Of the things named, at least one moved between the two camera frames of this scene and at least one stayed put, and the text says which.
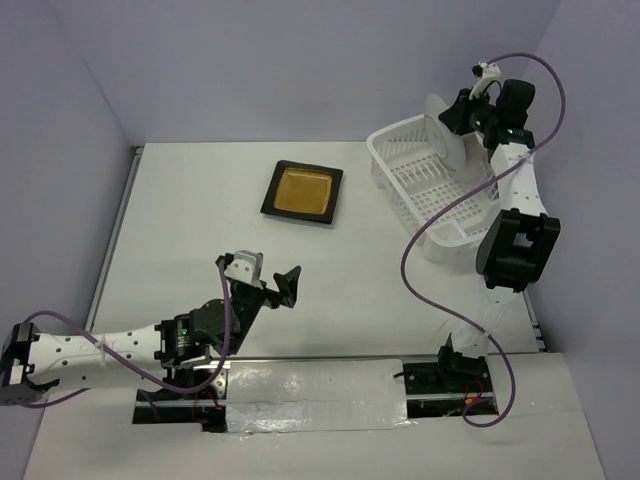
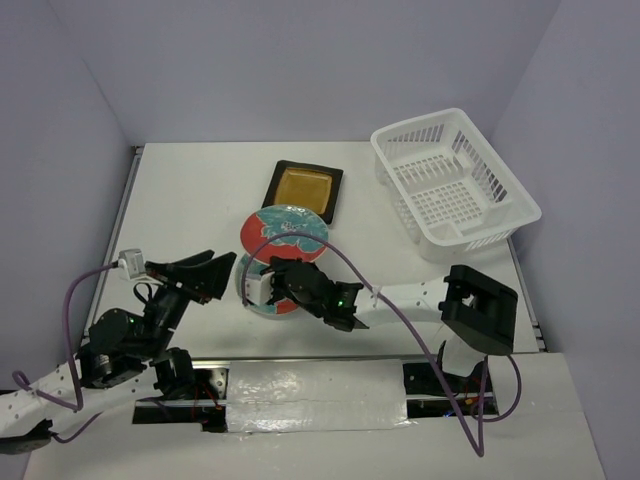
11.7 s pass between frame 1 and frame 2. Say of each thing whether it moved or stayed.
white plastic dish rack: stayed
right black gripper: moved
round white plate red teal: moved
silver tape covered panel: stayed
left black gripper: moved
